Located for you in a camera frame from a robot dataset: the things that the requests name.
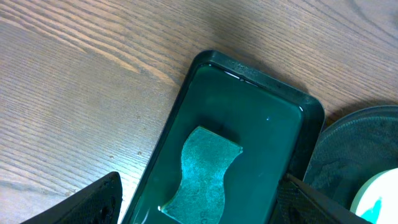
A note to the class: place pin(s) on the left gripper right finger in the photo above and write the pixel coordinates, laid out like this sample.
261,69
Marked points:
298,202

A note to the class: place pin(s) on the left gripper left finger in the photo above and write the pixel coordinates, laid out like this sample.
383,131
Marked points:
98,203

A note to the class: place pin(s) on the mint green plate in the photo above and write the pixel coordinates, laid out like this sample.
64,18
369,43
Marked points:
376,201

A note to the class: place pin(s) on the green scrub sponge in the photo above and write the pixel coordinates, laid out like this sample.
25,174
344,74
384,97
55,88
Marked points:
200,197

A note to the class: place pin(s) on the black rectangular tray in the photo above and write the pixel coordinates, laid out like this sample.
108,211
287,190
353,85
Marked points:
275,124

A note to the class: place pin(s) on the round black tray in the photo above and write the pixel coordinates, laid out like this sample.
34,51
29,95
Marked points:
351,151

